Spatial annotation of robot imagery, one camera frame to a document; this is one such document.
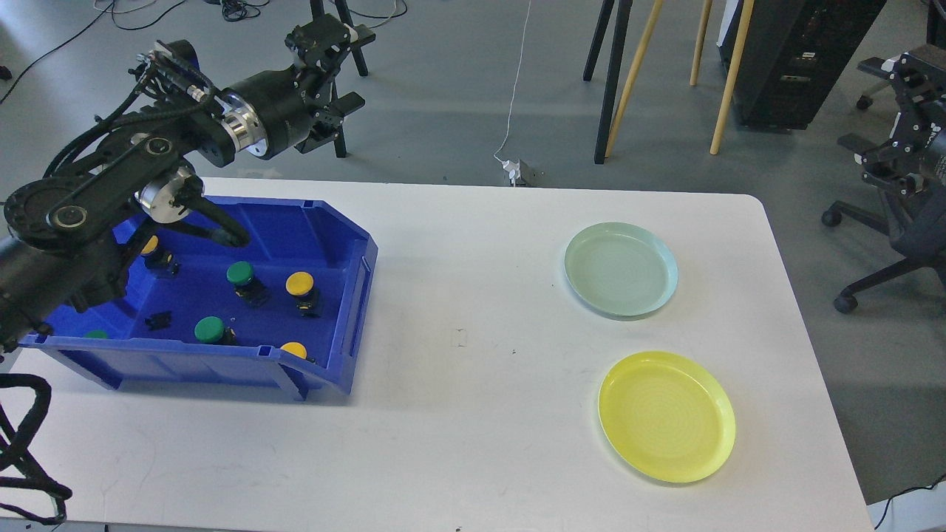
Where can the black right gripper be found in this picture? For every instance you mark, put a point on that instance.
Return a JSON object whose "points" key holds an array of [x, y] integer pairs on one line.
{"points": [[917, 78]]}

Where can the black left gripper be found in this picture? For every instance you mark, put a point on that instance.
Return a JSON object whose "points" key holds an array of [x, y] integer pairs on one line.
{"points": [[293, 108]]}

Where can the yellow push button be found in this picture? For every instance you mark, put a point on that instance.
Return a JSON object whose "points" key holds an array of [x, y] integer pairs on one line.
{"points": [[306, 295], [158, 260], [298, 350]]}

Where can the green push button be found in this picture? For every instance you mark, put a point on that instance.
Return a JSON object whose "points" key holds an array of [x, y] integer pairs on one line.
{"points": [[213, 330], [242, 277]]}

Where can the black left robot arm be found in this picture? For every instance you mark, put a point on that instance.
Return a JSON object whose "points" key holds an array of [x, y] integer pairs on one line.
{"points": [[119, 265]]}

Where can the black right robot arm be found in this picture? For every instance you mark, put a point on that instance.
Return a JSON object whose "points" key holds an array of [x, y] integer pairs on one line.
{"points": [[894, 177]]}

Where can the yellow push button front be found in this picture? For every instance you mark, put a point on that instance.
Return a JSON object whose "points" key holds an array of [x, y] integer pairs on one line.
{"points": [[298, 350]]}

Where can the green push button front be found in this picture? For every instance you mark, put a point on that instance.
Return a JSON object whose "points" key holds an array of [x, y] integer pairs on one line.
{"points": [[213, 330]]}

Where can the light green plate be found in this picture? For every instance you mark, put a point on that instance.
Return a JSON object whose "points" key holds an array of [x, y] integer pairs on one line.
{"points": [[620, 270]]}

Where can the yellow plate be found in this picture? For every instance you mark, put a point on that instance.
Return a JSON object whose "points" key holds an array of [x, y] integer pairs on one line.
{"points": [[667, 417]]}

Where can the black computer tower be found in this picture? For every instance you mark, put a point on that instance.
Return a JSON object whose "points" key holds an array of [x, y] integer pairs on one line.
{"points": [[793, 55]]}

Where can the wooden pole right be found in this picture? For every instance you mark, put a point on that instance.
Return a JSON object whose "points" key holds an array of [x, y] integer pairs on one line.
{"points": [[732, 77]]}

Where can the wooden pole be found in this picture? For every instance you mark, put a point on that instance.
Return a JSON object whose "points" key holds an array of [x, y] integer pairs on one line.
{"points": [[633, 73], [700, 38], [732, 77]]}

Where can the wooden pole middle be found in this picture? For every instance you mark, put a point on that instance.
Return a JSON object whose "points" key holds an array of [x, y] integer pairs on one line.
{"points": [[700, 38]]}

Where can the white power adapter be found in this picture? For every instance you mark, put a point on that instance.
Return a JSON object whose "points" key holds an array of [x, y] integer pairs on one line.
{"points": [[519, 173]]}

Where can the blue plastic bin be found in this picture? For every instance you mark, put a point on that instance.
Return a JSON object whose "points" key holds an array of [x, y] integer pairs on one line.
{"points": [[286, 235]]}

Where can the wooden pole left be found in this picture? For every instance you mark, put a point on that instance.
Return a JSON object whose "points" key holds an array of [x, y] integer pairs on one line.
{"points": [[633, 73]]}

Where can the small black part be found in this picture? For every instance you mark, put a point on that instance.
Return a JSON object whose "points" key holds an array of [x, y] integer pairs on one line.
{"points": [[159, 321]]}

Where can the black stand leg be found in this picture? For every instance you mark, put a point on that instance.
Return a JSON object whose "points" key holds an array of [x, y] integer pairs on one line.
{"points": [[615, 15]]}

